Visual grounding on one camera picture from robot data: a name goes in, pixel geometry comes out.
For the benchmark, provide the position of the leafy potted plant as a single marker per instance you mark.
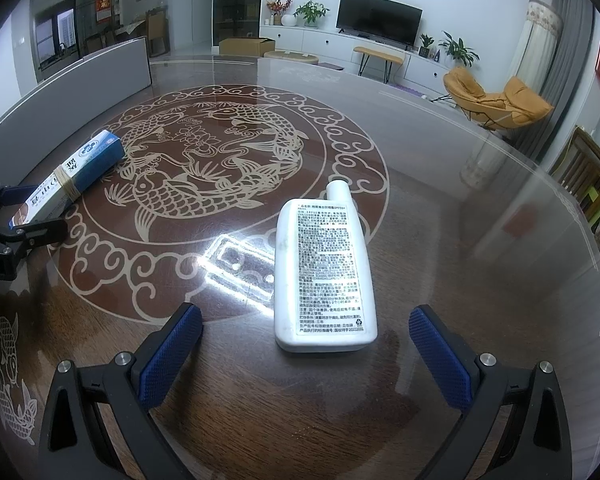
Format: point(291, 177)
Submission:
point(311, 12)

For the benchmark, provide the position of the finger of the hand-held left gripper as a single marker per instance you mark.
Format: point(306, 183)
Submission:
point(30, 234)
point(15, 194)

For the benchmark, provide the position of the cream curtain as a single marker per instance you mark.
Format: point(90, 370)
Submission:
point(535, 40)

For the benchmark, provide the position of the purple floor mat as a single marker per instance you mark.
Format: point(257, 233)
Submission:
point(411, 94)

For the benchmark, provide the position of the cardboard box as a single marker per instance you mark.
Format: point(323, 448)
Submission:
point(245, 46)

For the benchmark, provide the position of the small potted plant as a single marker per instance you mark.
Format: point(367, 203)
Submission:
point(426, 42)

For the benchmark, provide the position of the large potted plant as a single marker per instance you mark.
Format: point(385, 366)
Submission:
point(457, 50)

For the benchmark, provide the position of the patterned glass desktop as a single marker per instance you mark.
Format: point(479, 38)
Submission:
point(455, 240)

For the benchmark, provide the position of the white plastic bottle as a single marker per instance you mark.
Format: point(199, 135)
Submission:
point(325, 270)

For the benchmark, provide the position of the yellow lounge chair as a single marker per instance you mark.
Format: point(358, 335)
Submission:
point(480, 95)

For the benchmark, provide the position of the grey curtain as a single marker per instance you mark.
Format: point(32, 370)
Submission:
point(575, 60)

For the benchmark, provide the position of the red wall calendar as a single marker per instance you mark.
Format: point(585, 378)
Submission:
point(103, 10)

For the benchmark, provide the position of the white television cabinet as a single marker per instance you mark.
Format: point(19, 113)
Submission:
point(325, 42)

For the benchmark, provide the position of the black television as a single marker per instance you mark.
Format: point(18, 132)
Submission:
point(380, 17)

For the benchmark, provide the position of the blue white toothpaste box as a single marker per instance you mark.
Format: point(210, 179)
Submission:
point(80, 165)

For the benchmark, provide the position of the grey partition panel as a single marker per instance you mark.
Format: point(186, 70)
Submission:
point(80, 80)

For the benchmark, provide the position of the dark display cabinet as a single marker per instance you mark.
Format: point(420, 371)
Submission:
point(237, 0)

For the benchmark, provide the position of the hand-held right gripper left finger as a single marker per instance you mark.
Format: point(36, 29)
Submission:
point(172, 355)

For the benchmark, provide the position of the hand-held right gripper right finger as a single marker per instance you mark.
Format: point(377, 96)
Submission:
point(440, 355)

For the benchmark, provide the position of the red flower vase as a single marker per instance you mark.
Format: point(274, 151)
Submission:
point(279, 7)

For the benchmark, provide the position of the wooden bench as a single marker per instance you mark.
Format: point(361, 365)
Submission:
point(377, 54)

